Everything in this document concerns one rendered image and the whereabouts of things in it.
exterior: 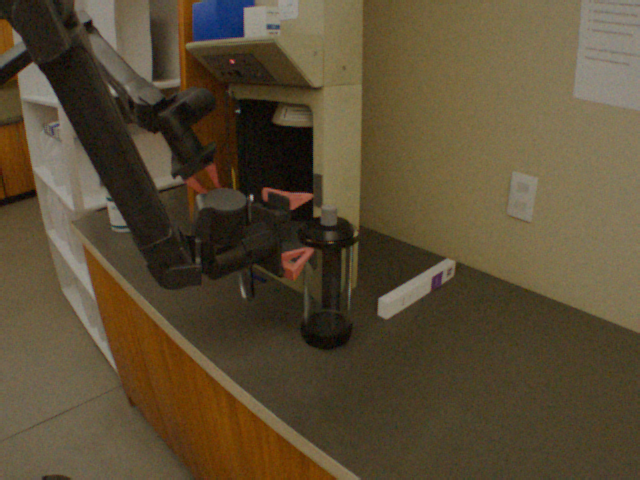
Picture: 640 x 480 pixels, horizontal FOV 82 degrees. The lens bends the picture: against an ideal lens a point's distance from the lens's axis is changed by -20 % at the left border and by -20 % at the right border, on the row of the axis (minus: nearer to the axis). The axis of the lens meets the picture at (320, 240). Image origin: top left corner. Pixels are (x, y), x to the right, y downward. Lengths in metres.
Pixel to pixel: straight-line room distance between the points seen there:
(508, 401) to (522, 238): 0.49
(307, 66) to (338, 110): 0.12
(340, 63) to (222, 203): 0.41
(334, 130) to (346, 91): 0.08
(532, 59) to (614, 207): 0.38
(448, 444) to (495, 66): 0.84
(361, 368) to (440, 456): 0.24
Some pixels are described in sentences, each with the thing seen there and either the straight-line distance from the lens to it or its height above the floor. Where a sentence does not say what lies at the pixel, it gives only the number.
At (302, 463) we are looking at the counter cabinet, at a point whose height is 0.81.
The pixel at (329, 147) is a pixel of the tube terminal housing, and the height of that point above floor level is 1.29.
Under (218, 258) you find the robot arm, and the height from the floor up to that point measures 1.21.
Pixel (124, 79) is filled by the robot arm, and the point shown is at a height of 1.45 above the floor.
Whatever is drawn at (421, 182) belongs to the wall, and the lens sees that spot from 1.27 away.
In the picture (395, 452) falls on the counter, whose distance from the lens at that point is 0.71.
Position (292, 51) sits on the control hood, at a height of 1.48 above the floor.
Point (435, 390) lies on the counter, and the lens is 0.81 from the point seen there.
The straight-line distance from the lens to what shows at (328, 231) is 0.77.
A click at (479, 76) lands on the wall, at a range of 1.15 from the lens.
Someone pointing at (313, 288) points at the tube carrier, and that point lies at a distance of 0.82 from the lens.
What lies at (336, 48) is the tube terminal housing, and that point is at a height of 1.48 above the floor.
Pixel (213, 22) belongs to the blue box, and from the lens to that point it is 0.95.
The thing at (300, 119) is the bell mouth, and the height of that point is 1.33.
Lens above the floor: 1.49
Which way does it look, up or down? 25 degrees down
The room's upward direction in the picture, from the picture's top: straight up
